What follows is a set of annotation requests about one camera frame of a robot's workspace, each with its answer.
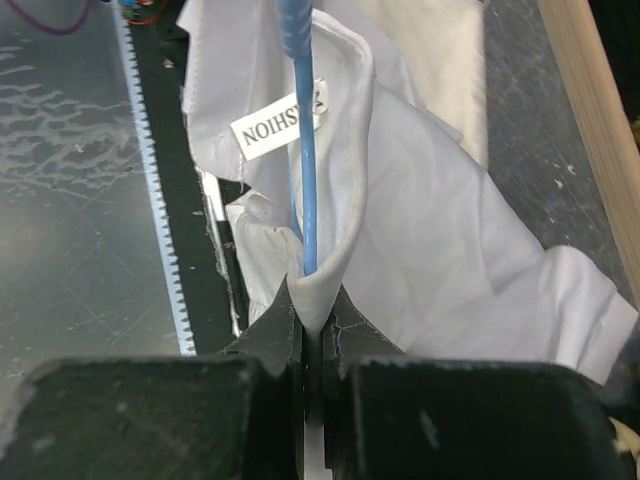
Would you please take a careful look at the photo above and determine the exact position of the white shirt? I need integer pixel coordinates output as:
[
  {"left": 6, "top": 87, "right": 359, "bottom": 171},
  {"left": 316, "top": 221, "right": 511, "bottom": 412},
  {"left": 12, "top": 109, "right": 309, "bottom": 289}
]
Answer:
[{"left": 178, "top": 1, "right": 638, "bottom": 383}]

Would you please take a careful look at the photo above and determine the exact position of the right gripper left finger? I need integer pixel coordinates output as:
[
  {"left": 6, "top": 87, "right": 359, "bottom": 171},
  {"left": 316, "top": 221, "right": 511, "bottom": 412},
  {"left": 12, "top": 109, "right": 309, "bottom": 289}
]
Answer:
[{"left": 223, "top": 281, "right": 304, "bottom": 479}]

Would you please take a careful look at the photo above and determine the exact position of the wooden clothes rack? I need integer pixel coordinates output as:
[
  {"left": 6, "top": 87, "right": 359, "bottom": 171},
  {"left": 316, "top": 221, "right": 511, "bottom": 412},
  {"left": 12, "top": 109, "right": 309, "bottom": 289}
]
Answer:
[{"left": 538, "top": 0, "right": 639, "bottom": 300}]

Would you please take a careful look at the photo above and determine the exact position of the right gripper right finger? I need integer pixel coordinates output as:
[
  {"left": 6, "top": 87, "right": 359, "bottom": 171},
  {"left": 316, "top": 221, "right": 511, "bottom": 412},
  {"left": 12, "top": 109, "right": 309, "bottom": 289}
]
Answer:
[{"left": 322, "top": 288, "right": 401, "bottom": 479}]

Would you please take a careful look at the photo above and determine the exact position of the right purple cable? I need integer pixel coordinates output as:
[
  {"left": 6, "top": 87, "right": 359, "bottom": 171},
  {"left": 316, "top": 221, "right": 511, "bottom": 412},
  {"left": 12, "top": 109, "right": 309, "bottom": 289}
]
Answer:
[{"left": 9, "top": 0, "right": 96, "bottom": 36}]

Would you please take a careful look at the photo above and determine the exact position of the cream folded cloth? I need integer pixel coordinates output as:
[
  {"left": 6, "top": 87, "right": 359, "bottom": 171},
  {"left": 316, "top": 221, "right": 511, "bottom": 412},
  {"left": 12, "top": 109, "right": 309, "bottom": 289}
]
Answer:
[{"left": 359, "top": 0, "right": 489, "bottom": 168}]

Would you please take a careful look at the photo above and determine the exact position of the blue wire hanger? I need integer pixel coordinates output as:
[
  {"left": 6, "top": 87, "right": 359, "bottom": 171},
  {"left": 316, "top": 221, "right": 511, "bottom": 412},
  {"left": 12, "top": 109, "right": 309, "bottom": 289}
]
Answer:
[{"left": 276, "top": 0, "right": 318, "bottom": 275}]

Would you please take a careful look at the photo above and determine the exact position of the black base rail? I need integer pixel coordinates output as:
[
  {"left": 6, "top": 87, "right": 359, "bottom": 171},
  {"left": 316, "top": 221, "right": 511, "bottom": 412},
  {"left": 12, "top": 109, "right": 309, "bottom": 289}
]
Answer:
[{"left": 111, "top": 1, "right": 248, "bottom": 356}]

